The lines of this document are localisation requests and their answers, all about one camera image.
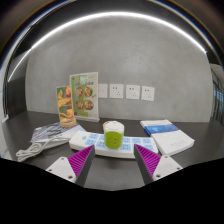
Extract green and white charger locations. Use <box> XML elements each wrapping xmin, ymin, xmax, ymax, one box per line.
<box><xmin>103</xmin><ymin>121</ymin><xmax>125</xmax><ymax>149</ymax></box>

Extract black-framed glass partition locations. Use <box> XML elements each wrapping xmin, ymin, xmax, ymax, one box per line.
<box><xmin>210</xmin><ymin>68</ymin><xmax>224</xmax><ymax>126</ymax></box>

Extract white blank wall plate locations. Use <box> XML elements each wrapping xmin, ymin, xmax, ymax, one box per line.
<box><xmin>98</xmin><ymin>83</ymin><xmax>109</xmax><ymax>99</ymax></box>

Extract ceiling light strip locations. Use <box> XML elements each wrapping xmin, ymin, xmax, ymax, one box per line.
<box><xmin>6</xmin><ymin>11</ymin><xmax>208</xmax><ymax>83</ymax></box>

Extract white and blue booklet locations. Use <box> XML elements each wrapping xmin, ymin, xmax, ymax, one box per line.
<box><xmin>139</xmin><ymin>119</ymin><xmax>196</xmax><ymax>157</ymax></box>

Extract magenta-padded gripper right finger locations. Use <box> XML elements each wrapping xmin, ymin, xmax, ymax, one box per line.
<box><xmin>133</xmin><ymin>144</ymin><xmax>184</xmax><ymax>185</ymax></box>

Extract grey printed brochure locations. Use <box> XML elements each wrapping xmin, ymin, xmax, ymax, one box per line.
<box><xmin>30</xmin><ymin>121</ymin><xmax>87</xmax><ymax>144</ymax></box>

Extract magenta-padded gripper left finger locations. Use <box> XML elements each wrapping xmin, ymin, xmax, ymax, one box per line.
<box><xmin>45</xmin><ymin>144</ymin><xmax>96</xmax><ymax>188</ymax></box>

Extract large acrylic menu sign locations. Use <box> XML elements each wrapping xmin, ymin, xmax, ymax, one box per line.
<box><xmin>69</xmin><ymin>71</ymin><xmax>101</xmax><ymax>123</ymax></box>

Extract white power strip blue sockets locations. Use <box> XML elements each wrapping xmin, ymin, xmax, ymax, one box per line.
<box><xmin>68</xmin><ymin>130</ymin><xmax>159</xmax><ymax>160</ymax></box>

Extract small yellow sign stand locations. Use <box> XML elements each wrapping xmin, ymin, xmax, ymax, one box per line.
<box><xmin>55</xmin><ymin>85</ymin><xmax>77</xmax><ymax>129</ymax></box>

